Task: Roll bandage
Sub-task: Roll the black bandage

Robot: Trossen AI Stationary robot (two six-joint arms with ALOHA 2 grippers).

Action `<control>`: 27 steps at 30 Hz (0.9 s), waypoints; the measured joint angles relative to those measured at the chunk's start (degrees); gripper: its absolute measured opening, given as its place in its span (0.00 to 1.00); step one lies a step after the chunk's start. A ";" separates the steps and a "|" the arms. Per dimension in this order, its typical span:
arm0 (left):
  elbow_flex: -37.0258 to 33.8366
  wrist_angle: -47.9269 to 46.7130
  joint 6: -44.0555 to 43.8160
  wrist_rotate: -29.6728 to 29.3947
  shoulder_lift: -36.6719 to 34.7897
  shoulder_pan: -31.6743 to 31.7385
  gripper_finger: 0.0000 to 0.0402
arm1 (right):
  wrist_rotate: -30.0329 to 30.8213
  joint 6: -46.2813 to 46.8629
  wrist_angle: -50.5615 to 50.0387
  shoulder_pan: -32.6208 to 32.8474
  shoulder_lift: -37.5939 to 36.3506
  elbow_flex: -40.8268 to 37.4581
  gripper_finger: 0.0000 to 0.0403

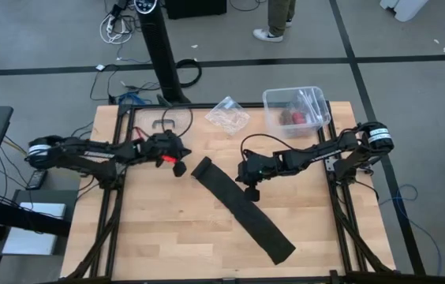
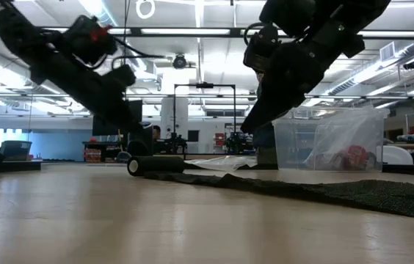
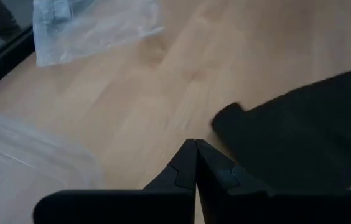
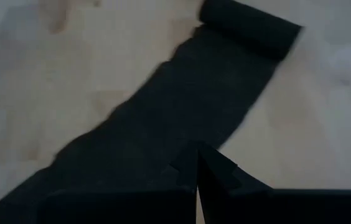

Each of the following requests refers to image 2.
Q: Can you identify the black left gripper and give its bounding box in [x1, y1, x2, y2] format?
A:
[30, 32, 145, 135]

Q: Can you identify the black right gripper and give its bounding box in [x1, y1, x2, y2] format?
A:
[240, 32, 341, 135]

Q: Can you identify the clear plastic bin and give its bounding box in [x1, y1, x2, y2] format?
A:
[272, 106, 391, 173]

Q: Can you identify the black bandage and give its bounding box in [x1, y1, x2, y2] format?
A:
[126, 155, 414, 223]

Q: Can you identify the black monitor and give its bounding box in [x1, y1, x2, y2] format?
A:
[92, 99, 144, 137]

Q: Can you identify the person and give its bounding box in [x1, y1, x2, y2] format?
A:
[150, 125, 174, 155]

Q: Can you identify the red boxes stack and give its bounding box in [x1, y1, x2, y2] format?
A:
[83, 147, 103, 164]

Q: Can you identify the crinkled clear wrapper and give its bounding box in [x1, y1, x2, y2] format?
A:
[303, 109, 382, 170]

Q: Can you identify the red tag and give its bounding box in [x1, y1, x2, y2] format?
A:
[90, 24, 112, 42]

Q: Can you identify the red round object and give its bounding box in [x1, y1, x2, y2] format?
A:
[341, 144, 369, 169]

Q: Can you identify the grey storage bin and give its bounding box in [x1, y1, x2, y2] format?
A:
[0, 140, 33, 161]

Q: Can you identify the white chair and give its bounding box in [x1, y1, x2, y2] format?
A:
[382, 145, 414, 166]

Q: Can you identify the black left camera cable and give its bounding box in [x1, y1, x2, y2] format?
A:
[110, 36, 166, 71]

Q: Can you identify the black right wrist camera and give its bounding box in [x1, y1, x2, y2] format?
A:
[242, 22, 282, 73]

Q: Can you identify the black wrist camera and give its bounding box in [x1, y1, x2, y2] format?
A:
[242, 22, 282, 73]
[62, 14, 119, 67]

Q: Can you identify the black overhead camera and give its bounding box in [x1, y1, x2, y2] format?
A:
[172, 54, 188, 70]

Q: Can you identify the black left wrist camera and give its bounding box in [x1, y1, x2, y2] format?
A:
[62, 14, 119, 67]

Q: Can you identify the black overhead frame beam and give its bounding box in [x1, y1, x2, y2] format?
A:
[0, 24, 414, 40]

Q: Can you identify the white cable loop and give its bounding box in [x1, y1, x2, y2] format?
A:
[135, 0, 156, 21]

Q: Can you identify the black table frame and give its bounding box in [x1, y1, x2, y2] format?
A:
[0, 160, 414, 176]

